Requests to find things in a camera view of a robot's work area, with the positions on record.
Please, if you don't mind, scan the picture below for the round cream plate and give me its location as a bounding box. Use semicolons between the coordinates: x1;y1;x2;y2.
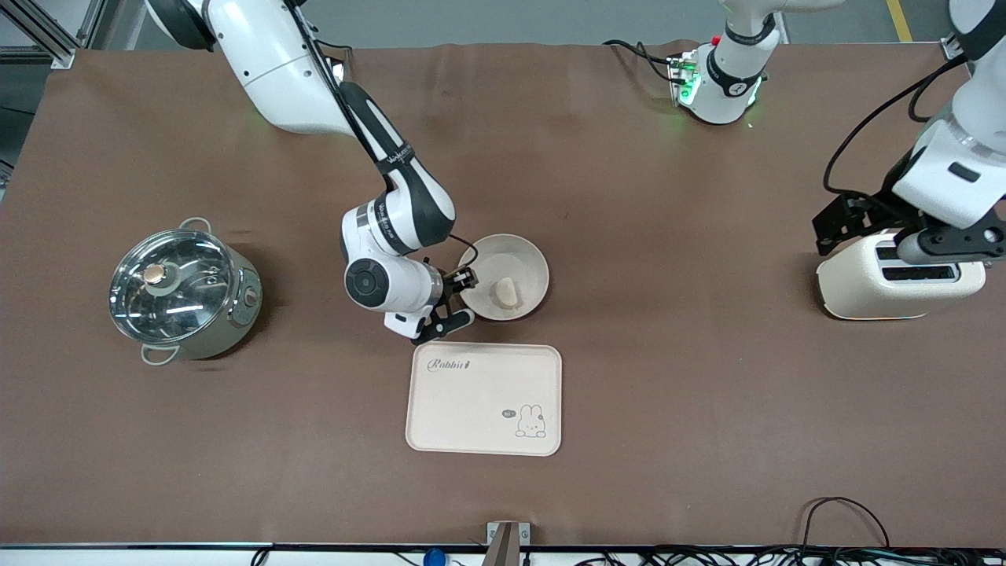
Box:
457;233;550;322

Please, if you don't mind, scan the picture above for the cream rabbit print tray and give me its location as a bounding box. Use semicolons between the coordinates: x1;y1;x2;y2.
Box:
405;340;564;458

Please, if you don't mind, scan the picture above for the cream two-slot toaster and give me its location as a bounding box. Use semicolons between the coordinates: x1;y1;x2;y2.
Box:
816;228;988;321

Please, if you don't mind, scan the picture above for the steel pot with glass lid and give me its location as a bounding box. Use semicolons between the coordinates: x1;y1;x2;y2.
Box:
110;218;264;367

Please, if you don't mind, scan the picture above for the brown table cover cloth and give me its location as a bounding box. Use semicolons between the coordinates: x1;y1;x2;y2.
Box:
0;39;1006;549

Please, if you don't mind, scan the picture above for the glass pot lid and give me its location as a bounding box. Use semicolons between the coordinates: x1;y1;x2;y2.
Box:
108;228;237;345

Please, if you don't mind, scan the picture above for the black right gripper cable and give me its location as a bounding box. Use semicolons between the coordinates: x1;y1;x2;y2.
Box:
287;0;481;274

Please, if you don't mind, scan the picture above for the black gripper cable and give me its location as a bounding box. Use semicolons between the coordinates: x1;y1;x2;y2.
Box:
822;55;975;201
287;0;481;274

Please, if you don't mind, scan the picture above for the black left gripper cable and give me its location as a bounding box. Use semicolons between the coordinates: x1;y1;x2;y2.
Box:
822;55;975;201

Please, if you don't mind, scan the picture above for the metal table edge bracket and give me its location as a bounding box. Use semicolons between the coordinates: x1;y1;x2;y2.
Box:
486;520;531;566

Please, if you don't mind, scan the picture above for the black arm base cable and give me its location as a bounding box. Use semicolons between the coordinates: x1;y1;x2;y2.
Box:
603;39;686;84
314;39;353;79

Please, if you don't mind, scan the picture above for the black looped table cable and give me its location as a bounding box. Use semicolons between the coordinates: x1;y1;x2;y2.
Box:
800;496;894;551

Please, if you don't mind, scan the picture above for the black cable bundle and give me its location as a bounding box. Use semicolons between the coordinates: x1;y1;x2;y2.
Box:
566;546;1006;566

